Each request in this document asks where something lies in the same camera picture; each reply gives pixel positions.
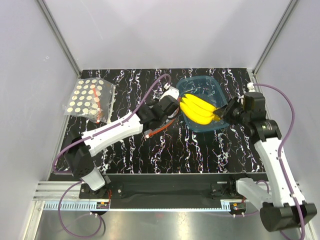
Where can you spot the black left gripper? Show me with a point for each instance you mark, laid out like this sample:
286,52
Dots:
157,102

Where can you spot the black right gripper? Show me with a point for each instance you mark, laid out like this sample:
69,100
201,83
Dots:
224,112

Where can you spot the clear zip bag orange zipper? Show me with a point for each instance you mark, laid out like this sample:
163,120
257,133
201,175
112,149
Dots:
160,127

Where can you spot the yellow toy banana bunch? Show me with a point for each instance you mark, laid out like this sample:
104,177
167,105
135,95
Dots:
198,110

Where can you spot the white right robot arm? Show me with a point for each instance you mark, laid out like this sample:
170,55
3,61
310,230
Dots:
285,207

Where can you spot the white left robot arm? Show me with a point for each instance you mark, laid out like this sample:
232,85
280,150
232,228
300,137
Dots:
81,150

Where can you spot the clear bag with round stickers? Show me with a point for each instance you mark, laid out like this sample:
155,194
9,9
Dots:
93,99

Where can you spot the teal transparent plastic container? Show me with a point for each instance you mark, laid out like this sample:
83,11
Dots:
207,89

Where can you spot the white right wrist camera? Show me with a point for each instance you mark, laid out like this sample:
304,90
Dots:
249,88

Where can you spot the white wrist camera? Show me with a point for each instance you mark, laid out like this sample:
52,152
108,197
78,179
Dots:
249,88
170,91

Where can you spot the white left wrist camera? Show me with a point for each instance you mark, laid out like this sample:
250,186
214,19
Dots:
170,91

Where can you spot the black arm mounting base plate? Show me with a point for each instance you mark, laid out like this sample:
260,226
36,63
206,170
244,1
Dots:
206,184

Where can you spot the right aluminium frame post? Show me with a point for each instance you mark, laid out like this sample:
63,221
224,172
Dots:
275,35

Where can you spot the aluminium frame post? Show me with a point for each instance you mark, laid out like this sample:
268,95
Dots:
275,35
58,35

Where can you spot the left aluminium frame post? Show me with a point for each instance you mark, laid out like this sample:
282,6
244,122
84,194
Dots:
58,35

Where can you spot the aluminium frame rail front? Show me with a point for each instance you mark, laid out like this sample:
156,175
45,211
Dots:
56,196

